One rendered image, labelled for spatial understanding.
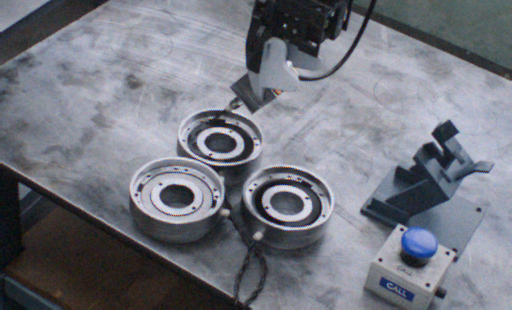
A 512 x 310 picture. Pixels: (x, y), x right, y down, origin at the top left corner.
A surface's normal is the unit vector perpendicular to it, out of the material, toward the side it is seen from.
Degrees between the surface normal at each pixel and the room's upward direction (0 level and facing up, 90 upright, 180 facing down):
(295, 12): 90
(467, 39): 90
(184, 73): 0
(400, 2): 90
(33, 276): 0
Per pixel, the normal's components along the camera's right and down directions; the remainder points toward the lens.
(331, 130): 0.15, -0.77
